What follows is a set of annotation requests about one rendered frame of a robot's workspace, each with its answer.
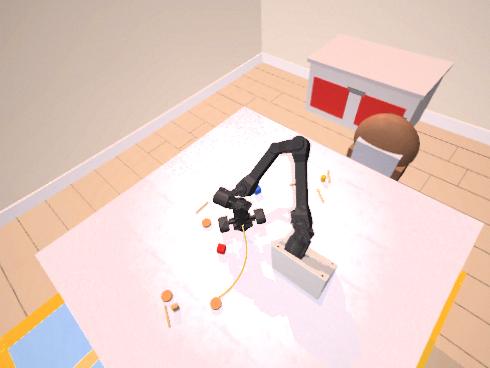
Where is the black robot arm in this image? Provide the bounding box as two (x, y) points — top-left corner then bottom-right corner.
(213, 136), (315, 259)

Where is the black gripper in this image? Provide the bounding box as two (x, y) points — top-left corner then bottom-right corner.
(218, 208), (266, 233)

